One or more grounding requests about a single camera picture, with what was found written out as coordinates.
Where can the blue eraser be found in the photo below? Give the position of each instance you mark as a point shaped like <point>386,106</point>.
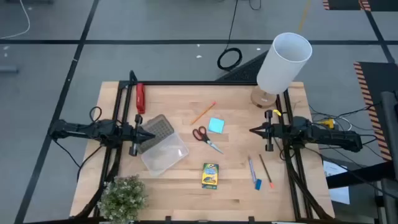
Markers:
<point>258,184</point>

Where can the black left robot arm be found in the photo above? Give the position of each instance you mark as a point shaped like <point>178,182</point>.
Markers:
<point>77,129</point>

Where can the blue grey pen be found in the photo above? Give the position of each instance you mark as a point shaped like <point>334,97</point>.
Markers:
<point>252,169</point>

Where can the blue sticky note pad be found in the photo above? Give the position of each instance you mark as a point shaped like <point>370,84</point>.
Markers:
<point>216,125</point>

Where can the black perforated floor mat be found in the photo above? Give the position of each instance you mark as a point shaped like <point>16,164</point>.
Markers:
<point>245,73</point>

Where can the white shade wooden table lamp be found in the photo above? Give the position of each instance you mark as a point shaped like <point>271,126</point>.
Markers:
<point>283,65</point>

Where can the black pencil with orange eraser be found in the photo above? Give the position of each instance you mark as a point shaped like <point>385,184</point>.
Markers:
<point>266,171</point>

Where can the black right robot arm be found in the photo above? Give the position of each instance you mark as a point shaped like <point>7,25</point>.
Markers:
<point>326,137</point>

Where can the black metal table frame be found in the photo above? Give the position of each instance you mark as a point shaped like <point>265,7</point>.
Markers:
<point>186,83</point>

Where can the red stapler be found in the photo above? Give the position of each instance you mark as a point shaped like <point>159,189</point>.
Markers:
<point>140,99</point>

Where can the black stand beam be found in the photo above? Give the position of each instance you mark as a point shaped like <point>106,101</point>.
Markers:
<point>357,178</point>

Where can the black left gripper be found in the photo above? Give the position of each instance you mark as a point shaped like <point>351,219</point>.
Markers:
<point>135,137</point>

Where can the potted artificial plant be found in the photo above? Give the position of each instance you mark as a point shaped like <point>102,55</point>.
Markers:
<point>122,199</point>

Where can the grey floor bar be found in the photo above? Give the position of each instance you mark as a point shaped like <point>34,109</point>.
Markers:
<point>7,69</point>

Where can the white paper sheet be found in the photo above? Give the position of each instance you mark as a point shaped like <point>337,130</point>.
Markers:
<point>340,194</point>

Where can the yellow green crayon box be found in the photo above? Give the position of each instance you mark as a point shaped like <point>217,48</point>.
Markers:
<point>210,175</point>

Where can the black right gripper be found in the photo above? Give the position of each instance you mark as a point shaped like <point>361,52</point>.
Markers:
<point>270,132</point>

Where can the grey metal post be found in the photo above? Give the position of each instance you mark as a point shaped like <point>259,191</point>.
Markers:
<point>390,140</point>

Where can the clear plastic pencil case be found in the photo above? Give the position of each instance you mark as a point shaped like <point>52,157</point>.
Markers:
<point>164,155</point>

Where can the black mat with striped edge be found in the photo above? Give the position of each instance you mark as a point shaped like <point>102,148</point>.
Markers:
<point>379,77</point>
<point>342,4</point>

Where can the black frame clamp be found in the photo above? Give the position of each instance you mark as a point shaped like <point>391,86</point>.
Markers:
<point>251,220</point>
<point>168,220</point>

